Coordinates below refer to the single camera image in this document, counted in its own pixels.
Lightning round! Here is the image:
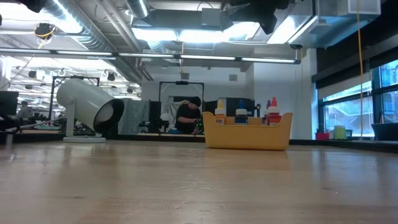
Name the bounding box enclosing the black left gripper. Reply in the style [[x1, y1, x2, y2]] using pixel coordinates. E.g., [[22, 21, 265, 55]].
[[229, 0, 290, 35]]

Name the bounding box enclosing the large red food coloring bottle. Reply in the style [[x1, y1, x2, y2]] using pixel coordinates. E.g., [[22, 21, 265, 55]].
[[266, 96, 282, 126]]

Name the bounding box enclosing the large orange food coloring bottle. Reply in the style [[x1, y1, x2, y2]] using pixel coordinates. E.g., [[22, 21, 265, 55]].
[[214, 99, 227, 125]]

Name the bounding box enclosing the long ceiling light fixture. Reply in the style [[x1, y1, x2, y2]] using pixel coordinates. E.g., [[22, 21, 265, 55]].
[[0, 46, 302, 65]]

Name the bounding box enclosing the black monitor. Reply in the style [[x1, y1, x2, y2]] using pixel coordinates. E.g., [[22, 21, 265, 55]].
[[205, 96, 261, 118], [0, 90, 19, 116]]

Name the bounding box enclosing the person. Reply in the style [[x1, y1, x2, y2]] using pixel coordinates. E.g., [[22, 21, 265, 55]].
[[17, 100, 34, 119], [174, 96, 203, 135]]

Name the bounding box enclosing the green container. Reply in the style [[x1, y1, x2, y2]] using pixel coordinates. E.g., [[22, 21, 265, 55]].
[[333, 124, 347, 141]]

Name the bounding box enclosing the dark bin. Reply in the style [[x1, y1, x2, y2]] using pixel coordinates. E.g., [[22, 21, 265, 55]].
[[371, 122, 398, 142]]

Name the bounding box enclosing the grey cloth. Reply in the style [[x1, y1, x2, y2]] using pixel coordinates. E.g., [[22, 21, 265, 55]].
[[118, 98, 150, 135]]

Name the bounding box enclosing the black ceiling device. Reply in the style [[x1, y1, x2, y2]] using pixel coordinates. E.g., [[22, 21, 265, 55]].
[[33, 22, 56, 40]]

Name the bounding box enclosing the silver round ventilation duct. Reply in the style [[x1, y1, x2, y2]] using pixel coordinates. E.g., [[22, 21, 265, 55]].
[[126, 0, 150, 19]]

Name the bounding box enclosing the black aluminium table frame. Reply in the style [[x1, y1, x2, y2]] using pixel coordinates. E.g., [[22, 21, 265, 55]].
[[0, 132, 398, 154]]

